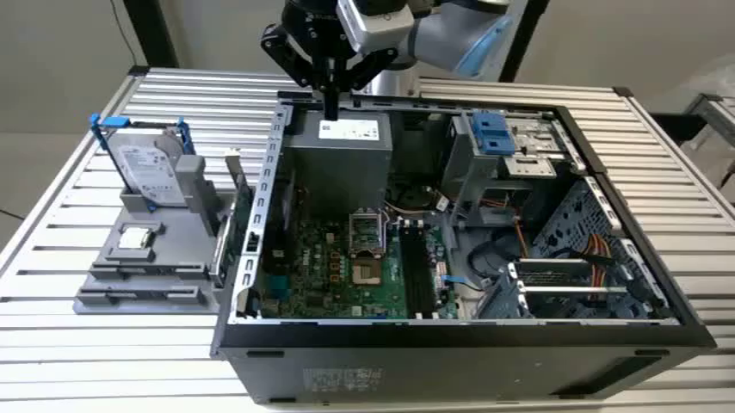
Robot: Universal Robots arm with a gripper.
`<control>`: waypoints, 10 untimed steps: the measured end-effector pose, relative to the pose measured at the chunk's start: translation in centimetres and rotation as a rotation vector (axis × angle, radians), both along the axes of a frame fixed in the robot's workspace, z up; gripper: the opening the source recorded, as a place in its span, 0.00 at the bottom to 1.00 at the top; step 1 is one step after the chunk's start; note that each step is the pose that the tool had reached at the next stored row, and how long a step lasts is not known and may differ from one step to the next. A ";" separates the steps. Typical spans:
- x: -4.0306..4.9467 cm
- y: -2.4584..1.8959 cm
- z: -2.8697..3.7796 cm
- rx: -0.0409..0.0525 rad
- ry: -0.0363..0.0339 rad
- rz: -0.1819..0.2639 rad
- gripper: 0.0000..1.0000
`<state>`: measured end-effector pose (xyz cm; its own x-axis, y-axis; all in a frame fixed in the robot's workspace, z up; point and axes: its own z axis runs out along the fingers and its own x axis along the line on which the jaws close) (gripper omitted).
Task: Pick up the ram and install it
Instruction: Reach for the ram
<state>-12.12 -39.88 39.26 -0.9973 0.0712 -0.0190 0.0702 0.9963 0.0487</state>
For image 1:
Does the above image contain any silver CPU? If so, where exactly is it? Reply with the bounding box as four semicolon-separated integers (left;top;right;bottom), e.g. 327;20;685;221
118;227;154;250

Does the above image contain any graphics card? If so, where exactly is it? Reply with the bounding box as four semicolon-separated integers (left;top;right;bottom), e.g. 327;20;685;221
210;147;258;290

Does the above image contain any blue plastic drive latch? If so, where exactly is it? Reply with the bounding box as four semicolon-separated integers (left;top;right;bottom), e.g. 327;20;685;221
468;110;514;156

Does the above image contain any black round fan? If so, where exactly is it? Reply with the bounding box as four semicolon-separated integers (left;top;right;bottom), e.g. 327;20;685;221
387;178;455;214

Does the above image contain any grey power supply unit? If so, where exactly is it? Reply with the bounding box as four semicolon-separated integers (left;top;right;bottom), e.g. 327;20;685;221
284;109;395;216

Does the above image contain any thin orange wire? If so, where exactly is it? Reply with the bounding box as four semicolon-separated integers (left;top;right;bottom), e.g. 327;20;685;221
514;217;531;260

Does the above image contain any grey parts rack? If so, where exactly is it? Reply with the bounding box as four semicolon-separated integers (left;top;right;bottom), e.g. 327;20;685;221
71;154;240;317

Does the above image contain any metal disk bay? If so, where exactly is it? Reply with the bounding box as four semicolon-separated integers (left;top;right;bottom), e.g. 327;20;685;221
475;256;633;322

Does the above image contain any silver wrist camera blue plug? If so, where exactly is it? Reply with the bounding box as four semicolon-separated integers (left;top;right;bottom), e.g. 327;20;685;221
336;0;416;55

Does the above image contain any RAM stick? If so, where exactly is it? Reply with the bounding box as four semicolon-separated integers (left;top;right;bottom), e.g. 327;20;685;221
91;266;208;279
79;287;202;302

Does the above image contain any hard disk in blue carrier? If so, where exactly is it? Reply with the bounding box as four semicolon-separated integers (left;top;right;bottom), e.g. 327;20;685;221
88;114;196;212

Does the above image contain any black frame post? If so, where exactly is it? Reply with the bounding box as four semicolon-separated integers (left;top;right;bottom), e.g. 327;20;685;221
123;0;180;70
498;0;550;83

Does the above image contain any green motherboard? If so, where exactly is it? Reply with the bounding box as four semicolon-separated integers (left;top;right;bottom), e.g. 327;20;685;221
258;213;464;320

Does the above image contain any grey metal drive cage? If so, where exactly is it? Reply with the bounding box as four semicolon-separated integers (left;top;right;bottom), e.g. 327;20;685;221
442;109;587;225

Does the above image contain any orange yellow wire bundle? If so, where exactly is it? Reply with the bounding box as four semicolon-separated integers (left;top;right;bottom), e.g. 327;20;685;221
579;234;614;289

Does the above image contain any metal socket cover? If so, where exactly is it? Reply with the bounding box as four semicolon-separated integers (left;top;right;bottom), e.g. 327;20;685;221
348;208;384;256

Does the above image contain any grey metal frame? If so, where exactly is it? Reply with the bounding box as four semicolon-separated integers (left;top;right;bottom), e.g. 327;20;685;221
682;92;735;150

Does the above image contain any black PC case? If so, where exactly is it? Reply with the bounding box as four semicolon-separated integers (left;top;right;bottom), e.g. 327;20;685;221
210;88;719;405

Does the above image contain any CPU socket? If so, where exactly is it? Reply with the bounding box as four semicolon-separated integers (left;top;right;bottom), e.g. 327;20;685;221
351;256;384;287

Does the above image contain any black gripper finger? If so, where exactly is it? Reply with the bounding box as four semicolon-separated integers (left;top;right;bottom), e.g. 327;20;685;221
331;46;400;121
260;23;335;121

